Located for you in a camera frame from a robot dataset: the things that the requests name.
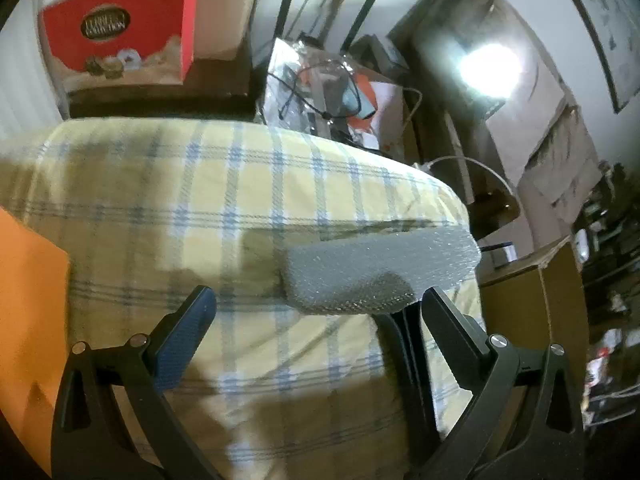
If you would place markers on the dark wooden table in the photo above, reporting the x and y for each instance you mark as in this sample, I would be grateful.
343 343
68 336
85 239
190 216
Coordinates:
160 102

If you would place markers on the open brown carton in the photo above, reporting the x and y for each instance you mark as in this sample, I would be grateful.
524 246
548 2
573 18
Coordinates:
535 310

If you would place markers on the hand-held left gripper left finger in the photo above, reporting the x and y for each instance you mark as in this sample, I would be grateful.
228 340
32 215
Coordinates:
185 340

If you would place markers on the brown wrinkled cardboard sheet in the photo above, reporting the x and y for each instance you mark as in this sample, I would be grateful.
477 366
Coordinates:
540 125

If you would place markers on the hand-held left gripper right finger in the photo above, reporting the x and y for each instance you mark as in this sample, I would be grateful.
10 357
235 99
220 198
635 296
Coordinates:
445 325

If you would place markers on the cluttered shelf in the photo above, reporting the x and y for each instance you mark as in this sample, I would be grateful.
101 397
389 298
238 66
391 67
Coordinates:
612 285

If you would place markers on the red box with oval label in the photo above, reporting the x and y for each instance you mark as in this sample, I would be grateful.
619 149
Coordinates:
135 25

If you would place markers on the grey foam block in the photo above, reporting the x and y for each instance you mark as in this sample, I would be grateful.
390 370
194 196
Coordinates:
370 270

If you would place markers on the framed wall picture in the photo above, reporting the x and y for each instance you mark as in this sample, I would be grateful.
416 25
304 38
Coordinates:
600 25

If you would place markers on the yellow and blue checked blanket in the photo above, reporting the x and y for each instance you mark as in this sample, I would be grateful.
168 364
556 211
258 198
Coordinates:
200 195

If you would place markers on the bright lamp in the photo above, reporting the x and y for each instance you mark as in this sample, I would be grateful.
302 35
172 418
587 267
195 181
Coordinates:
487 67

